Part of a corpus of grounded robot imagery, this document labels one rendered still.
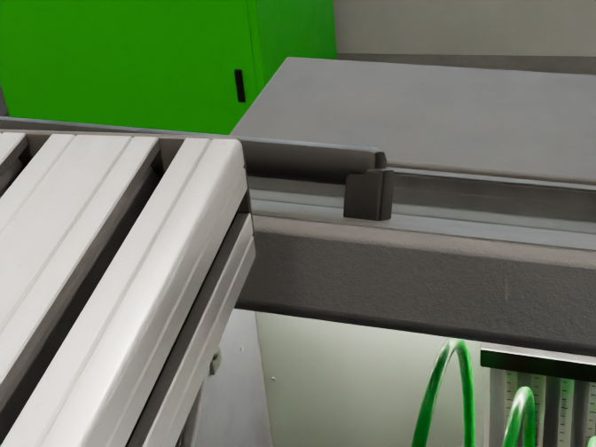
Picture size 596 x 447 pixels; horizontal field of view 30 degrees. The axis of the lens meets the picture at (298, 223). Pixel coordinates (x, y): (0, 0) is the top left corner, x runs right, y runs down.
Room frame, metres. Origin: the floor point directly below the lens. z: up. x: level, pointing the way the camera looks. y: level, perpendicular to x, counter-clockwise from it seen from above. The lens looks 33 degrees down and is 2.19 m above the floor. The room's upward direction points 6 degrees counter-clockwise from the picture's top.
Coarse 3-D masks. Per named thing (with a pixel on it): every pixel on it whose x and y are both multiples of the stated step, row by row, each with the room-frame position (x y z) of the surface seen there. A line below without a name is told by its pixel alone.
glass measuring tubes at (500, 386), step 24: (480, 360) 1.06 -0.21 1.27; (504, 360) 1.05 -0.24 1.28; (528, 360) 1.04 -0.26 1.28; (552, 360) 1.03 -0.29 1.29; (576, 360) 1.02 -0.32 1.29; (504, 384) 1.07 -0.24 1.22; (528, 384) 1.05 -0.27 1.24; (552, 384) 1.04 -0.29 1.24; (576, 384) 1.03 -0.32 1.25; (504, 408) 1.08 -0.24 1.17; (552, 408) 1.04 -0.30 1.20; (576, 408) 1.03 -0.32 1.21; (504, 432) 1.08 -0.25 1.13; (552, 432) 1.04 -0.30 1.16; (576, 432) 1.02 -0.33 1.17
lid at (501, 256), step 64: (0, 128) 0.44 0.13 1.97; (64, 128) 0.43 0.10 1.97; (128, 128) 0.43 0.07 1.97; (256, 192) 0.74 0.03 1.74; (320, 192) 0.81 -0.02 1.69; (384, 192) 0.38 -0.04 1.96; (448, 192) 0.98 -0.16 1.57; (512, 192) 0.96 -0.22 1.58; (576, 192) 0.94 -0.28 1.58; (256, 256) 0.35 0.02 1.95; (320, 256) 0.34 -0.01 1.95; (384, 256) 0.33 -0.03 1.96; (448, 256) 0.32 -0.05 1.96; (512, 256) 0.32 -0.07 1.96; (576, 256) 0.31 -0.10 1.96; (384, 320) 0.32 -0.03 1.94; (448, 320) 0.31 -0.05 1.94; (512, 320) 0.31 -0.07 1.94; (576, 320) 0.30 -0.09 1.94
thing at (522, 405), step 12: (516, 396) 0.87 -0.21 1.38; (528, 396) 0.88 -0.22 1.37; (516, 408) 0.85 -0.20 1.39; (528, 408) 0.93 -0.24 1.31; (516, 420) 0.83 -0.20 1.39; (528, 420) 0.94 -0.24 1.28; (516, 432) 0.82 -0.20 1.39; (528, 432) 0.95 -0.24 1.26; (504, 444) 0.80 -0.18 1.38; (516, 444) 0.80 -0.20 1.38; (528, 444) 0.95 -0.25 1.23
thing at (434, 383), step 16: (448, 352) 0.90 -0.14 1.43; (464, 352) 0.97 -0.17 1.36; (432, 368) 0.87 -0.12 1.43; (464, 368) 1.00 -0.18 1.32; (432, 384) 0.84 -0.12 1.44; (464, 384) 1.01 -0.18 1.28; (432, 400) 0.83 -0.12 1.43; (464, 400) 1.02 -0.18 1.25; (432, 416) 0.81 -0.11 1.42; (464, 416) 1.02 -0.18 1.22; (416, 432) 0.79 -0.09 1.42; (464, 432) 1.02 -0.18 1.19
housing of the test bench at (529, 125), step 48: (288, 96) 1.39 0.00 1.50; (336, 96) 1.38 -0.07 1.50; (384, 96) 1.36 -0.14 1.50; (432, 96) 1.35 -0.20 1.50; (480, 96) 1.33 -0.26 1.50; (528, 96) 1.32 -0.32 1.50; (576, 96) 1.31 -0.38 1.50; (336, 144) 1.24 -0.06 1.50; (384, 144) 1.23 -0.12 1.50; (432, 144) 1.22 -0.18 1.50; (480, 144) 1.20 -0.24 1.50; (528, 144) 1.19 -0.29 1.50; (576, 144) 1.18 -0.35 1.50
